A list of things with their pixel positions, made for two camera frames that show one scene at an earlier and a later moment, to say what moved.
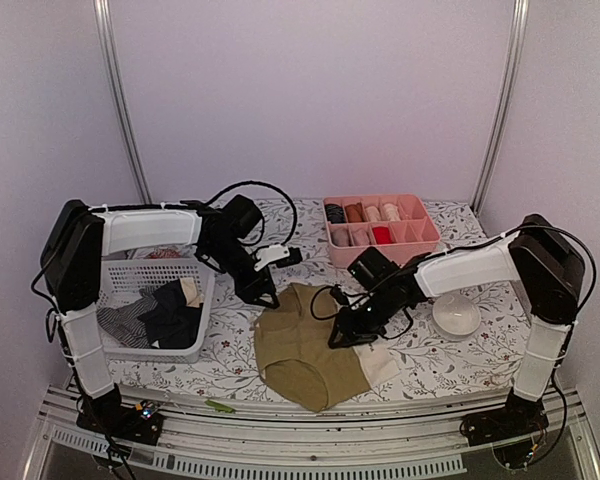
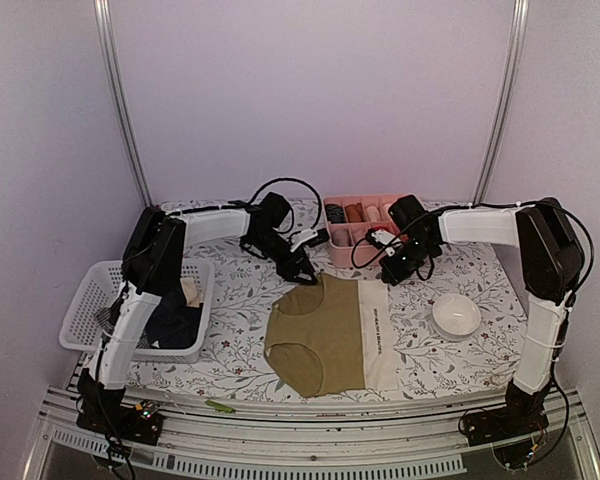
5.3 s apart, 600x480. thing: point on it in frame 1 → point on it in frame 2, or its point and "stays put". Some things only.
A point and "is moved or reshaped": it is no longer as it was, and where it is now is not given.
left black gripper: (249, 290) → (290, 268)
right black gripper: (351, 332) → (396, 275)
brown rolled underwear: (355, 213) stays put
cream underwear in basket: (192, 297) stays put
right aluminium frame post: (505, 103) stays put
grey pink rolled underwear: (340, 237) stays put
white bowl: (455, 317) stays put
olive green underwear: (292, 346) is moved or reshaped
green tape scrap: (219, 406) stays put
